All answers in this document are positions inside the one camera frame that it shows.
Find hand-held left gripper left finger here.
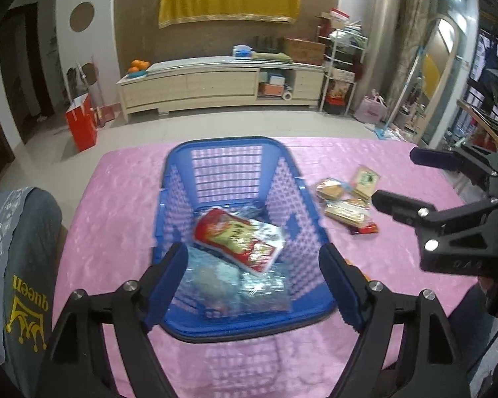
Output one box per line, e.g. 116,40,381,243
35,242,190,398

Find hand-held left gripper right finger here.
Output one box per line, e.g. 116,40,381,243
318,243,473,398

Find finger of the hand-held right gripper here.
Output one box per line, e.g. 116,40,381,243
371,190,498,266
410,144,498,191

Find green label cracker packet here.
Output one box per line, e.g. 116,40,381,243
351,166,381,200

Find light blue snack packet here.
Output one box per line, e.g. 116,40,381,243
183,249,241,318

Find clear cracker packet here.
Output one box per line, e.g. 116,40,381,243
324,199,372,227

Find clear orange biscuit packet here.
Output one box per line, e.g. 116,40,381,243
315,178,351,204

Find clear blue label snack packet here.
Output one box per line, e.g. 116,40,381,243
238,269,292,315

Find large red snack packet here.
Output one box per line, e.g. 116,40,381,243
194,209,285,276

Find blue plastic basket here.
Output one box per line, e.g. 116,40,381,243
151,136,338,343

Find blue mop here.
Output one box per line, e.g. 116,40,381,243
375,43,424,139

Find arched mirror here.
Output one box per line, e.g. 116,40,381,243
413,14,467,146

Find pink bag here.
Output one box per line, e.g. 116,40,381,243
354,93,387,123

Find pink quilted cover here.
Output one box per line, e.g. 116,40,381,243
52,137,488,398

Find hanging clothes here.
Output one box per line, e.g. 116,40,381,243
469,29,498,88

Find patterned curtain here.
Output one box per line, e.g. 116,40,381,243
388,0,434,110

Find white metal rack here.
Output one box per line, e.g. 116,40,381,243
319,29,368,116

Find standing air conditioner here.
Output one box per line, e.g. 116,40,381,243
363,0,403,104

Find grey lace cushion cover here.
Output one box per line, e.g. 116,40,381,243
0,186,63,382

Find brown cardboard box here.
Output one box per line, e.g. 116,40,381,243
282,37,326,66

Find open box red flaps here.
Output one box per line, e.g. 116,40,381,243
315,8,351,30

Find red paper bag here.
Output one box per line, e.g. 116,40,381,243
65,93,98,153

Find green folded cloth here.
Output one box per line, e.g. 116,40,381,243
251,52,292,64

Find black router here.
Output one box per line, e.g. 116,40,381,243
255,35,281,52

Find beige low cabinet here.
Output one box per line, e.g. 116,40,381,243
116,56,326,123

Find round brown wall panel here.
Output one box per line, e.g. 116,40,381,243
69,2,95,33

